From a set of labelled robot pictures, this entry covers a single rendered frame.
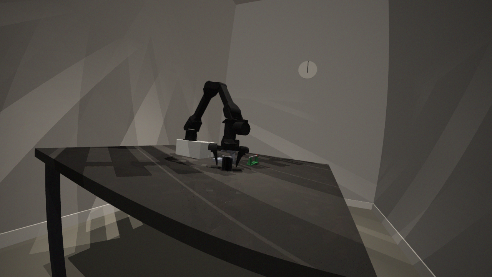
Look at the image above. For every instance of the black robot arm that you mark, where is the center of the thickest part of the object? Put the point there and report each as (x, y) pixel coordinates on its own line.
(234, 122)

